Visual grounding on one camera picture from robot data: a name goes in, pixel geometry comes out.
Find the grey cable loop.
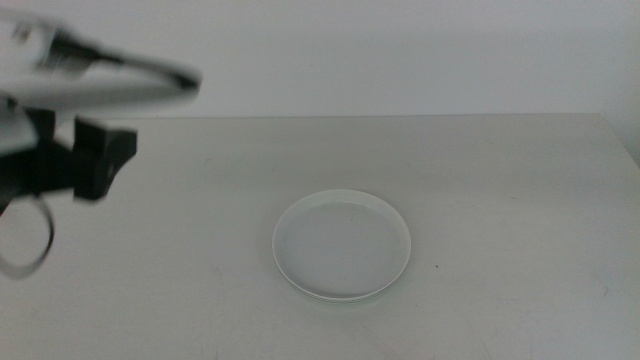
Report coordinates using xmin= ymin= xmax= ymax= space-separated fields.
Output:
xmin=0 ymin=196 xmax=56 ymax=280

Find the pale green shallow bowl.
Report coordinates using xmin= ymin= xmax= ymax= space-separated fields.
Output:
xmin=289 ymin=289 xmax=396 ymax=305

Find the white shallow bowl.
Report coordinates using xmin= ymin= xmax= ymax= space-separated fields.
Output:
xmin=271 ymin=188 xmax=413 ymax=301

